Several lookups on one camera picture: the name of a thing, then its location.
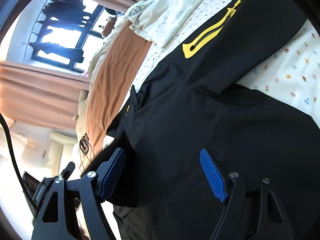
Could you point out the polka dot white bed sheet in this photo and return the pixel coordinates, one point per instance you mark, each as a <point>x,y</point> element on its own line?
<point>287,67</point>

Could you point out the black wire hanger bundle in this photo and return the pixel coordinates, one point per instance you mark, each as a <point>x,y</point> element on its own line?
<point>86,153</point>

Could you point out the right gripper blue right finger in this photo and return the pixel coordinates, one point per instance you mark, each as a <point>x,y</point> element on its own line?
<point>246,213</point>

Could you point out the cream crumpled duvet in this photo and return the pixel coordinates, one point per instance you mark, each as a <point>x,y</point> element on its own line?
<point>108,34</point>

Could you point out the left pink curtain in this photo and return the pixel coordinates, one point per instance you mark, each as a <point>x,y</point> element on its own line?
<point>39,96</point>

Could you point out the beige plush toy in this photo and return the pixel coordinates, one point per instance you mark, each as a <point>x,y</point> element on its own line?
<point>82,105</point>

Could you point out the dark hanging clothes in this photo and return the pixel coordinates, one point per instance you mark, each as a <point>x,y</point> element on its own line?
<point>63,18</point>

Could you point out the white crumpled cloth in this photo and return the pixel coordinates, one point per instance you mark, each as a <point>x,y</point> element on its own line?
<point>159,21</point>

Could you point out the orange brown blanket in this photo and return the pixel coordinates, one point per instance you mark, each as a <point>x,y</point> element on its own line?
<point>112,82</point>

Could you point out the large black jacket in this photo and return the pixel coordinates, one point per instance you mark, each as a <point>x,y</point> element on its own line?
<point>169,197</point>

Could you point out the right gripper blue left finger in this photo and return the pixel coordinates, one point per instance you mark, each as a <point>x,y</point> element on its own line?
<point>57,216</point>

